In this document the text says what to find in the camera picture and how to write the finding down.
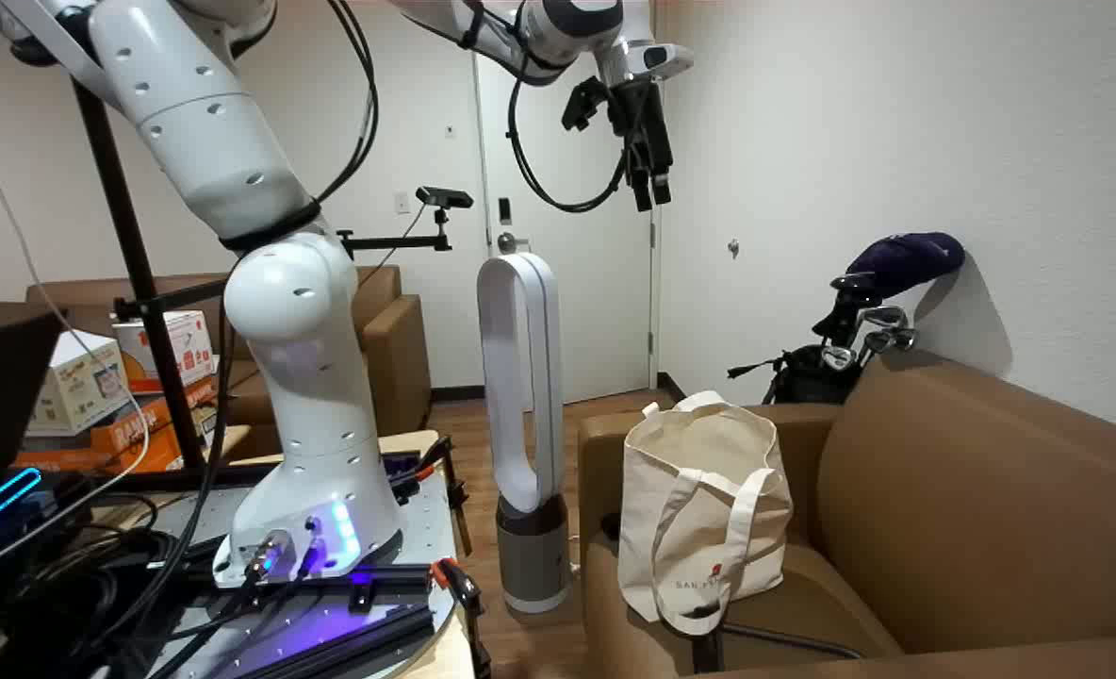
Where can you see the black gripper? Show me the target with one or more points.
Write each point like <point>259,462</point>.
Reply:
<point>638,119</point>

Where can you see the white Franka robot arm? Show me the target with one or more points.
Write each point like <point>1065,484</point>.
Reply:
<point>308,379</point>

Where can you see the black golf bag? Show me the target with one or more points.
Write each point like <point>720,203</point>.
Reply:
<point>807,379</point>

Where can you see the cream canvas tote bag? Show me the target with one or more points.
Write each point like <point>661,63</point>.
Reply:
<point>683,503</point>

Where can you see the white door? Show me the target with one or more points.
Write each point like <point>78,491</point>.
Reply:
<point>582,313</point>

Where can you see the dark purple golf headcover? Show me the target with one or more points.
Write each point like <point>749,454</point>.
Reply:
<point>910,257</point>

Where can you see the red black bar clamp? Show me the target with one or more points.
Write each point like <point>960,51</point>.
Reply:
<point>461,605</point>
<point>438,473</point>

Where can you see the white bladeless tower fan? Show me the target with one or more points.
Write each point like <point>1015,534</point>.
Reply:
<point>531,551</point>

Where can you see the robot mounting table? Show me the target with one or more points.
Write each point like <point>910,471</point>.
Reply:
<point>426,530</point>

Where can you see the brown leather armchair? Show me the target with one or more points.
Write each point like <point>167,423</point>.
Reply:
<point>960,530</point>

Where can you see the white box red print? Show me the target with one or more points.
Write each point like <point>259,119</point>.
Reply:
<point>184,344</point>

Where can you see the black tripod stand pole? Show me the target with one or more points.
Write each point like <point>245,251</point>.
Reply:
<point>128,251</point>

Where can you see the orange flat box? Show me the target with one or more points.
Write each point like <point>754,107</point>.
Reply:
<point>117,434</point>

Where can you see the white cardboard box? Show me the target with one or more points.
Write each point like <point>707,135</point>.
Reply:
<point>81,383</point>

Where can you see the white grey lamp head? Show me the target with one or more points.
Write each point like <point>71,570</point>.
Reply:
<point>42,31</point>

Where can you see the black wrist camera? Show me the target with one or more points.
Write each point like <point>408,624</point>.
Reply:
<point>582,105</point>

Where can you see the black camera on boom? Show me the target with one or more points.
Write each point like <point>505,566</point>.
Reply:
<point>441,197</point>

